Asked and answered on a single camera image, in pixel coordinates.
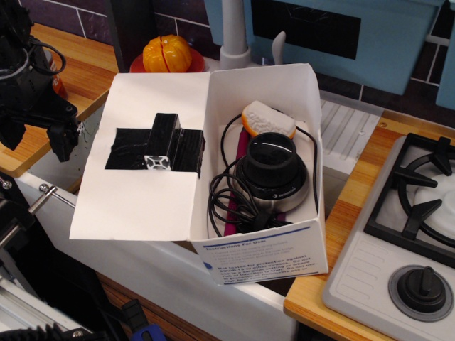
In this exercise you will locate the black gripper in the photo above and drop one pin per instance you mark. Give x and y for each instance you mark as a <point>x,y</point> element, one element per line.
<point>28,67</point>

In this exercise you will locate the grey toy faucet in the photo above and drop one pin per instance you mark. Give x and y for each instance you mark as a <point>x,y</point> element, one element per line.
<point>234,52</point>

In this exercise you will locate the black stove knob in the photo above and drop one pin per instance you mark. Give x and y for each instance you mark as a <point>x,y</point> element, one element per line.
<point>421,293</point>

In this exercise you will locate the black aluminium extrusion block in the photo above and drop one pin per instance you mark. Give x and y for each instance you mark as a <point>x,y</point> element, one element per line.
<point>160,151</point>

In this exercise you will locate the black stove grate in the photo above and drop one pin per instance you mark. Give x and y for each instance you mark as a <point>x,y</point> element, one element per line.
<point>413,198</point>

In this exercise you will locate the blue black clamp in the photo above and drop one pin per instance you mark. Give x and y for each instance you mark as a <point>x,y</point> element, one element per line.
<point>137,322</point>

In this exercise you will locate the white toy stove top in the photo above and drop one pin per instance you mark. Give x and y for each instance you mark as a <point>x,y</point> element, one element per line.
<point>358,285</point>

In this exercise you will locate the black 3D mouse puck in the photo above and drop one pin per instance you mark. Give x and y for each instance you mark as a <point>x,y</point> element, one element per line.
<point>272,174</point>

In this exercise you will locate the toy orange slice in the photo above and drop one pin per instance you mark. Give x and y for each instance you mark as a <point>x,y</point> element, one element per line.
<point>258,118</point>

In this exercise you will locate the metal clamp handle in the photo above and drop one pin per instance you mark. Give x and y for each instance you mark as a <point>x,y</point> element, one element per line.
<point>47,192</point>

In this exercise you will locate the white toy sink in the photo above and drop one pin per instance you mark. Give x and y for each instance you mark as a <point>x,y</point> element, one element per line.
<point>172,275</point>

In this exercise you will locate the red plate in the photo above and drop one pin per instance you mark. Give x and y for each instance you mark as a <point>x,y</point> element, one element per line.
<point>197,64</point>

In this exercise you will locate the white cardboard box with flap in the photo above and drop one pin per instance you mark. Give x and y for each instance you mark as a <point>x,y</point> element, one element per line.
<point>164,205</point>

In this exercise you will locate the toy orange pumpkin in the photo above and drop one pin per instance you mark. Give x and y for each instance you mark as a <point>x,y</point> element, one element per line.
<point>169,53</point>

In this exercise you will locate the magenta stick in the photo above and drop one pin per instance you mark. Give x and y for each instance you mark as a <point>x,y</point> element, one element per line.
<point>231,216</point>

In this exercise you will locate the red soup can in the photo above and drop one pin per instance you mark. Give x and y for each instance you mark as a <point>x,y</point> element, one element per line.
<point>57,83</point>

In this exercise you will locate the teal toy cabinet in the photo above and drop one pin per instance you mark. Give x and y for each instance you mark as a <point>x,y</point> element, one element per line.
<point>379,52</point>

